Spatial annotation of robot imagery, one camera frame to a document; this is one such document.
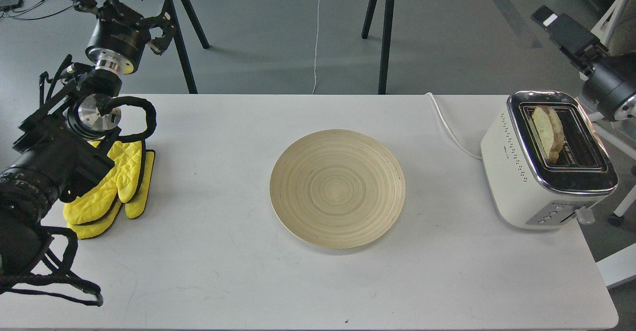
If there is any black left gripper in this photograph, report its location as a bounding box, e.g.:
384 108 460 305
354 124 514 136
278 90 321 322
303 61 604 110
74 0 176 75

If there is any slice of bread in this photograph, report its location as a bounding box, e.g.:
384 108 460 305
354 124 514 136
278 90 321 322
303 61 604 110
532 105 565 165

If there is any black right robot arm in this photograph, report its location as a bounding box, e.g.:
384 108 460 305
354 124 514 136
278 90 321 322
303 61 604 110
531 5 636 122

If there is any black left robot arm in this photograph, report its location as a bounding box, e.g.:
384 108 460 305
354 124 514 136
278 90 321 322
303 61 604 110
1 0 178 307

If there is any cream white toaster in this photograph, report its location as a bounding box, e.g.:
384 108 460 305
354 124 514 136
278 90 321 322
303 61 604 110
480 91 619 231

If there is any upper yellow oven mitt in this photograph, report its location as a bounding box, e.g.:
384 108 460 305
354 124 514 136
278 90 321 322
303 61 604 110
63 140 146 226

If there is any yellow oven mitt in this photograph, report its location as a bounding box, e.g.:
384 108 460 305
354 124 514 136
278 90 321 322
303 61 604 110
63 140 146 226
66 150 156 240

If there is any lower yellow oven mitt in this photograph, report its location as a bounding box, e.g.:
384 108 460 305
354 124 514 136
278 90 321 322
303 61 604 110
66 150 156 240

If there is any round wooden plate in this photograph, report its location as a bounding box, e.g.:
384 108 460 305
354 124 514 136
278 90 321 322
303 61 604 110
269 129 406 249

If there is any thin white hanging cable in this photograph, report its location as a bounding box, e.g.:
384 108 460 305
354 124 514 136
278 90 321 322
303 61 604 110
312 0 321 95

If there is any white toaster power cable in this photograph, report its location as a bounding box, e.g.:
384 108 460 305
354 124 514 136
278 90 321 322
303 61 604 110
426 92 483 161

